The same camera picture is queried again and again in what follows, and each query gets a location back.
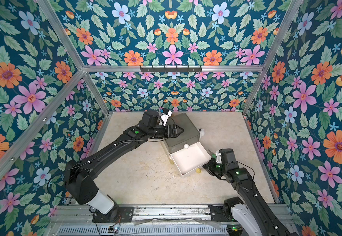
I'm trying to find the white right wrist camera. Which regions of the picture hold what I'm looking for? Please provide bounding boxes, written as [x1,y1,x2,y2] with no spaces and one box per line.
[215,150,222,164]

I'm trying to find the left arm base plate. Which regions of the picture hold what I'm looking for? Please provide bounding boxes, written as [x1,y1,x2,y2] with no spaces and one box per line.
[90,206,134,223]

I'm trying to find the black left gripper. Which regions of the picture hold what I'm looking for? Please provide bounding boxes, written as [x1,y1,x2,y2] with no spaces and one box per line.
[145,124,184,139]

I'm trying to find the white drawer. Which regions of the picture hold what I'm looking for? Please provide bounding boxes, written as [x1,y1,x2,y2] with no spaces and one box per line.
[169,142,211,177]

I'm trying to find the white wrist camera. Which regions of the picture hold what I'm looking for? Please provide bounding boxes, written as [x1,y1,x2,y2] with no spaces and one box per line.
[215,150,222,164]
[160,108,172,126]

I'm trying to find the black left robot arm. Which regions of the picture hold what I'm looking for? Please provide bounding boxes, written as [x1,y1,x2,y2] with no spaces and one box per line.
[64,109,184,219]

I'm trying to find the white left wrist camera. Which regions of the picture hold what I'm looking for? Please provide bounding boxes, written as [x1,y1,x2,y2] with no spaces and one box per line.
[160,108,172,126]

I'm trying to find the aluminium front rail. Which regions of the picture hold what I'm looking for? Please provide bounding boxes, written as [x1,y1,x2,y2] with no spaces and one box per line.
[44,203,300,236]

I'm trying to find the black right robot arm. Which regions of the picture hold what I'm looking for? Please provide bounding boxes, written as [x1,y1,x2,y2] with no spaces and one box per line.
[203,148,298,236]

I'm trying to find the grey three-drawer cabinet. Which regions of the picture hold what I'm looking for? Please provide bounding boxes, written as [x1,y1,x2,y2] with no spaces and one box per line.
[163,113,200,156]

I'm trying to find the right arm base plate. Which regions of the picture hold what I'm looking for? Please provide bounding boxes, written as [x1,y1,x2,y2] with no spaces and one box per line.
[208,197,250,222]

